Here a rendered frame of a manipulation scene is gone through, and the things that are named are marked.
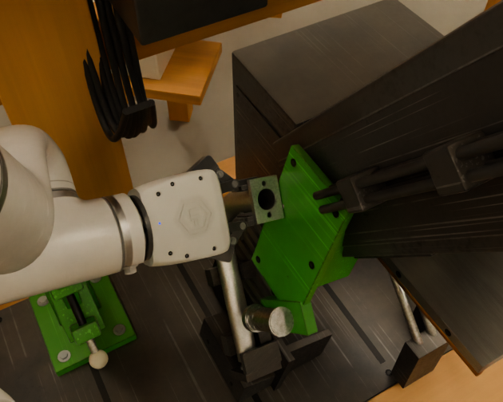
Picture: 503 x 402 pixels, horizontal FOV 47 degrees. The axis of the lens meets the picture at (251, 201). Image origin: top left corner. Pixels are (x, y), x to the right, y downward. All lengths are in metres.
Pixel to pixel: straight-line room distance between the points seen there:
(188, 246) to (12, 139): 0.23
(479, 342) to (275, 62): 0.46
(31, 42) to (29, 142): 0.27
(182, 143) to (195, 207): 1.84
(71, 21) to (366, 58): 0.41
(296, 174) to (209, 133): 1.86
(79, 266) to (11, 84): 0.30
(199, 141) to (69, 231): 1.92
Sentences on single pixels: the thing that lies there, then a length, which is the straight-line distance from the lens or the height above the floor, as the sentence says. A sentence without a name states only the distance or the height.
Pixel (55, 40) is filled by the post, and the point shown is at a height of 1.32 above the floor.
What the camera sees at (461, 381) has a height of 0.90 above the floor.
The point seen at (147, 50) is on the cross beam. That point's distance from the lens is 0.96.
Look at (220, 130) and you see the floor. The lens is 2.54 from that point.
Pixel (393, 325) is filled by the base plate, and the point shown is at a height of 0.90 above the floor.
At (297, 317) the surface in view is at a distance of 0.75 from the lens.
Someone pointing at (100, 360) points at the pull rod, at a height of 0.95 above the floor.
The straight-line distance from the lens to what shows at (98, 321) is 0.91.
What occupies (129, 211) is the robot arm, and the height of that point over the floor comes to 1.28.
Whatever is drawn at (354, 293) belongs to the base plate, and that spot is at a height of 0.90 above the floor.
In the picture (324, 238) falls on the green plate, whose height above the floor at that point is 1.22.
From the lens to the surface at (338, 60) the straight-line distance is 0.86.
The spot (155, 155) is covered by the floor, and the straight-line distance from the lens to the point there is 2.46.
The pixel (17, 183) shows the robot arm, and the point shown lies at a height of 1.47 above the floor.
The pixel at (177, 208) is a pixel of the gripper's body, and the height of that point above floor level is 1.25.
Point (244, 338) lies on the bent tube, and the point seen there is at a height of 1.00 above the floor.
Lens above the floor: 1.76
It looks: 51 degrees down
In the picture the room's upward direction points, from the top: straight up
